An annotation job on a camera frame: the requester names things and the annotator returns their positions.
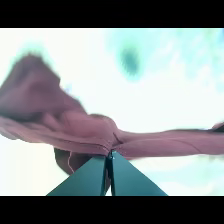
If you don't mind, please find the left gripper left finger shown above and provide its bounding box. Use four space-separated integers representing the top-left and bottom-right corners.
46 155 107 197

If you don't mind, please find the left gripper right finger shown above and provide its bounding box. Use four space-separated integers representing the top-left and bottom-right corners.
110 150 169 197

